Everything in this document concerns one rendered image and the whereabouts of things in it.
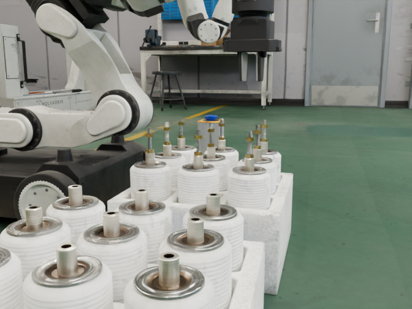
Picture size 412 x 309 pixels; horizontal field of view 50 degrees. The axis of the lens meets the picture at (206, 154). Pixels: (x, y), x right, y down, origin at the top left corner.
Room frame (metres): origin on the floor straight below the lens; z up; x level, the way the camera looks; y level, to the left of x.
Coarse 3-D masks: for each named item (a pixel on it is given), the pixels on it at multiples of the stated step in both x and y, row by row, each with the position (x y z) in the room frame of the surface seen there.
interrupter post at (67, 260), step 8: (56, 248) 0.45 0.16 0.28; (64, 248) 0.45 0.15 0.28; (72, 248) 0.45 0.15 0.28; (56, 256) 0.45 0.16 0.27; (64, 256) 0.45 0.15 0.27; (72, 256) 0.45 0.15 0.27; (64, 264) 0.45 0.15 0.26; (72, 264) 0.45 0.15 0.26; (64, 272) 0.45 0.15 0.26; (72, 272) 0.45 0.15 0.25
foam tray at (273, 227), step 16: (288, 176) 1.20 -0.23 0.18; (128, 192) 1.04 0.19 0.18; (176, 192) 1.04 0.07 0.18; (224, 192) 1.04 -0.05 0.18; (288, 192) 1.08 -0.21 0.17; (112, 208) 0.96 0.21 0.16; (176, 208) 0.92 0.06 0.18; (240, 208) 0.91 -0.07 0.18; (272, 208) 0.91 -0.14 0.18; (288, 208) 1.11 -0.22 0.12; (176, 224) 0.92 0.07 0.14; (256, 224) 0.88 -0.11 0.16; (272, 224) 0.87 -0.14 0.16; (288, 224) 1.13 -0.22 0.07; (256, 240) 0.88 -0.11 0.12; (272, 240) 0.87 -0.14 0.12; (288, 240) 1.15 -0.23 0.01; (272, 256) 0.87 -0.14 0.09; (272, 272) 0.87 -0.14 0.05; (272, 288) 0.87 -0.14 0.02
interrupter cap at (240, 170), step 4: (236, 168) 0.98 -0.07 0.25; (240, 168) 0.98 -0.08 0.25; (244, 168) 0.98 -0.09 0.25; (256, 168) 0.98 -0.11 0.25; (260, 168) 0.98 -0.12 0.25; (236, 172) 0.94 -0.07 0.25; (240, 172) 0.93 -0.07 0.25; (244, 172) 0.93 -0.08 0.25; (248, 172) 0.93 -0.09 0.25; (252, 172) 0.93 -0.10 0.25; (256, 172) 0.93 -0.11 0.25; (260, 172) 0.93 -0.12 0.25; (264, 172) 0.94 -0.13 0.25
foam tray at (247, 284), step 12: (252, 252) 0.68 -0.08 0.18; (264, 252) 0.71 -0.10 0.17; (252, 264) 0.63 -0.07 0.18; (264, 264) 0.72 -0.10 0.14; (240, 276) 0.59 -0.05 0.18; (252, 276) 0.59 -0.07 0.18; (240, 288) 0.56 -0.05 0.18; (252, 288) 0.56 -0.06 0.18; (240, 300) 0.52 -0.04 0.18; (252, 300) 0.53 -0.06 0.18
